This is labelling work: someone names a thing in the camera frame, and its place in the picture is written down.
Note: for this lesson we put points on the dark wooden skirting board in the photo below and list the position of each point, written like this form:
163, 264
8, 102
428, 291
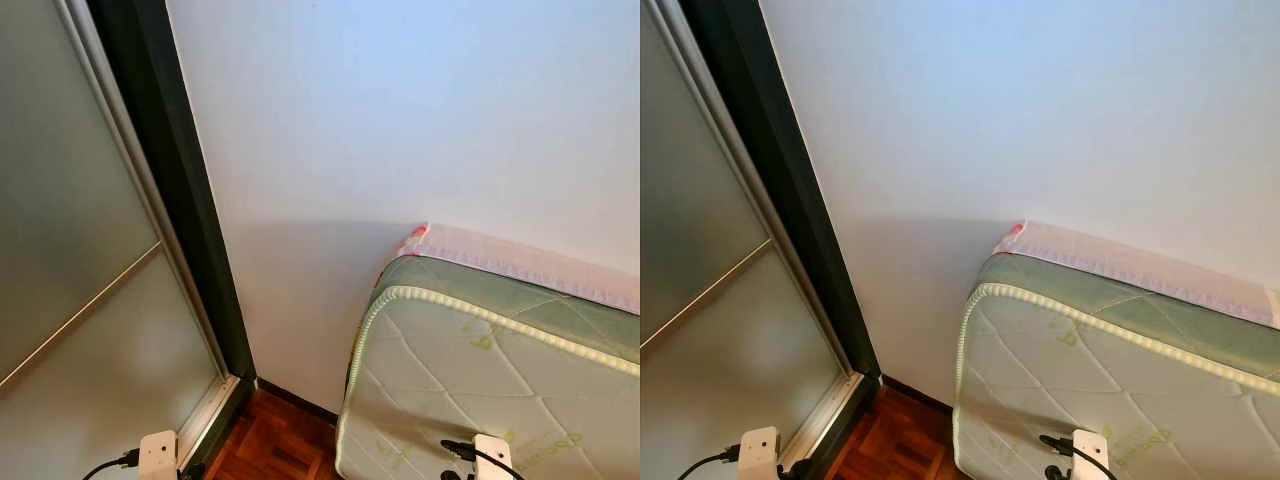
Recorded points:
300, 402
920, 395

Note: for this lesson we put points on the pink fabric covered mattress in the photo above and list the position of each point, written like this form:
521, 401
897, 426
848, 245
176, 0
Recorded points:
1130, 265
520, 262

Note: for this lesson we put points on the frosted glass sliding door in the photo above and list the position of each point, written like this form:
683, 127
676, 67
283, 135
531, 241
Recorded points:
60, 200
700, 200

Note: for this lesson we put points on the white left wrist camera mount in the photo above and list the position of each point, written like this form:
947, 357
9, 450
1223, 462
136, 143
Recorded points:
758, 452
158, 455

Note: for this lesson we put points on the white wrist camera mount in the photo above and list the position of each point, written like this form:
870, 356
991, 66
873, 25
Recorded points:
758, 452
493, 458
158, 455
1090, 455

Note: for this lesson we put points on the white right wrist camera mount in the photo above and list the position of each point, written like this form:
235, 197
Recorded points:
1090, 455
493, 458

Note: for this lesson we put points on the dark door frame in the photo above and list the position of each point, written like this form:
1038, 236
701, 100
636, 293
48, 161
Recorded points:
770, 150
160, 150

